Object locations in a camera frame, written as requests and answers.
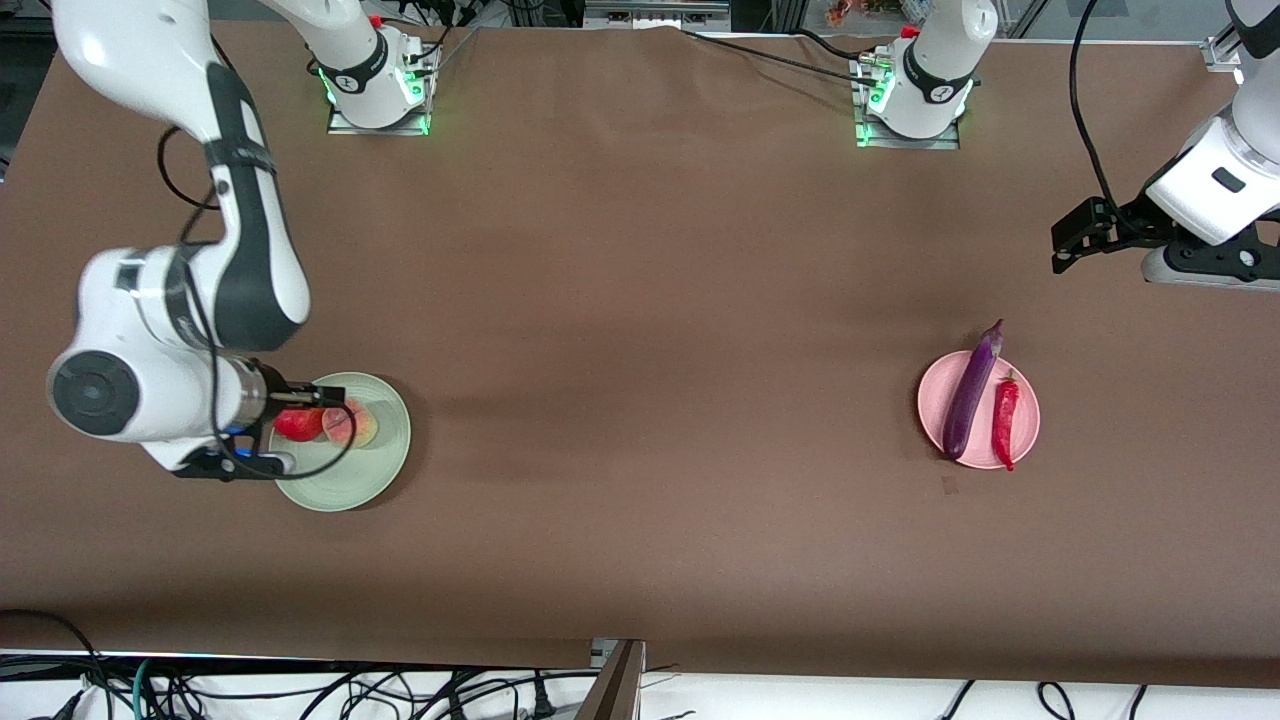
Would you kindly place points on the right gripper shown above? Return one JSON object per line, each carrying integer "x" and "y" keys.
{"x": 272, "y": 392}

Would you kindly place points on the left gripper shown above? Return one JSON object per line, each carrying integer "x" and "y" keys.
{"x": 1128, "y": 224}

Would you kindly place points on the red apple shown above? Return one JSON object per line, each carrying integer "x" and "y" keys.
{"x": 300, "y": 426}

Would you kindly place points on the yellow green peach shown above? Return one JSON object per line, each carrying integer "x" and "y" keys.
{"x": 362, "y": 428}

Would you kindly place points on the red chili pepper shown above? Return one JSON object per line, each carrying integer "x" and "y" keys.
{"x": 1005, "y": 415}

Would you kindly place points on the purple eggplant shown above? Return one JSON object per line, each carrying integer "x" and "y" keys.
{"x": 970, "y": 400}

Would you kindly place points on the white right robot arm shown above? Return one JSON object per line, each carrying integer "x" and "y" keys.
{"x": 140, "y": 310}

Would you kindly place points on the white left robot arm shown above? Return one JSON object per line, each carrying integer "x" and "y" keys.
{"x": 940, "y": 60}

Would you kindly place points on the pale green plate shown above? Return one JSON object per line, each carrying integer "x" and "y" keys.
{"x": 370, "y": 480}

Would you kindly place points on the pink plate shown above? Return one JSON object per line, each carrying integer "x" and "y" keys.
{"x": 932, "y": 400}

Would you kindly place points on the brown table cover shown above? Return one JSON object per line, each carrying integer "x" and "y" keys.
{"x": 640, "y": 550}

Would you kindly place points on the orange background clutter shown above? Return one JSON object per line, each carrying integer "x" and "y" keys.
{"x": 845, "y": 12}

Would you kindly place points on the silver box with ports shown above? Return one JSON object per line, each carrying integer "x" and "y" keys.
{"x": 655, "y": 12}

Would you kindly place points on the aluminium frame corner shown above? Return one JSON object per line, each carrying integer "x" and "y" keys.
{"x": 1222, "y": 52}

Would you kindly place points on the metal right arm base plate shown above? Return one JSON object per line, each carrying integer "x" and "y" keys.
{"x": 345, "y": 124}

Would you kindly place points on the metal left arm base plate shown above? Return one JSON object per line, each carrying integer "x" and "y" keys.
{"x": 875, "y": 140}

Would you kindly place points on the aluminium profile post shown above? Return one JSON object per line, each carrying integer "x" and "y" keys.
{"x": 615, "y": 690}

